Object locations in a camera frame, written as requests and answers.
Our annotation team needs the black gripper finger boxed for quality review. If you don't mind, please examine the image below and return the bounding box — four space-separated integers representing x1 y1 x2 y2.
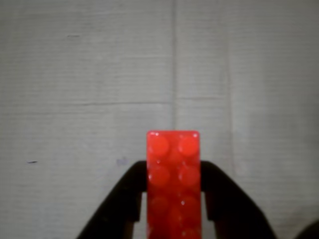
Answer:
76 160 148 239
200 161 277 239

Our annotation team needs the red lego block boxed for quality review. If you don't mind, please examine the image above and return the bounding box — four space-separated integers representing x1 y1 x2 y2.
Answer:
146 130 202 239

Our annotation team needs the brown corrugated cardboard sheet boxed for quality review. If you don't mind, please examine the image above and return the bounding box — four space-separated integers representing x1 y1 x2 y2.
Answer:
0 0 319 239

